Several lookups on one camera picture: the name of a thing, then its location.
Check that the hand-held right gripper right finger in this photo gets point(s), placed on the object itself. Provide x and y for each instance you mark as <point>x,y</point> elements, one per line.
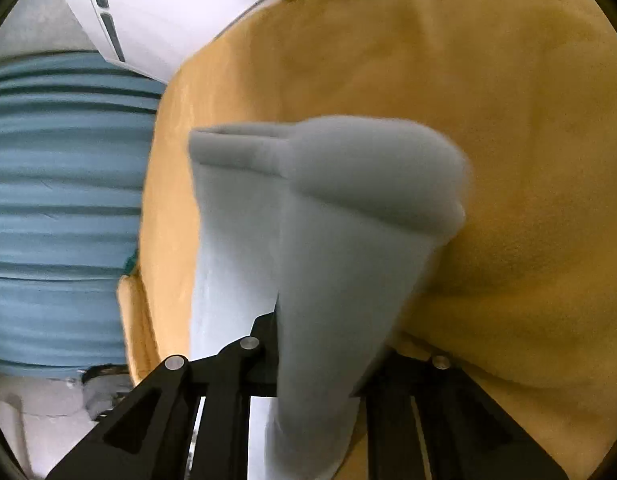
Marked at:
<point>413,375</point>

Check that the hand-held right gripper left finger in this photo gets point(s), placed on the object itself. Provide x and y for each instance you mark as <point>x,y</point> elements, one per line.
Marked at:
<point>258,355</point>

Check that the light green pants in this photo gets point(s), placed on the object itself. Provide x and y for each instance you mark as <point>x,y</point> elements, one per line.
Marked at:
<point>338,210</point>

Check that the yellow folded duvet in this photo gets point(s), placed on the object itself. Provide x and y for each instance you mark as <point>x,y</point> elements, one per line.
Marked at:
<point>136,325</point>

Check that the green cloth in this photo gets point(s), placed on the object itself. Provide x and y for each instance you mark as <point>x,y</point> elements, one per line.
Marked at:
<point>130,263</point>

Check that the wide blue window curtain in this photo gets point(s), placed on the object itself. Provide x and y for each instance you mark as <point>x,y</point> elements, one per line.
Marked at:
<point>63,185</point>

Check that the yellow bed sheet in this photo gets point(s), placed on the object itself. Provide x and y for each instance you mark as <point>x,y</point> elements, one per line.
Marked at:
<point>488,110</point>

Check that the white bed headboard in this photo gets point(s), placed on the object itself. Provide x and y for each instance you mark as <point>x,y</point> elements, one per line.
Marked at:
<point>178,10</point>

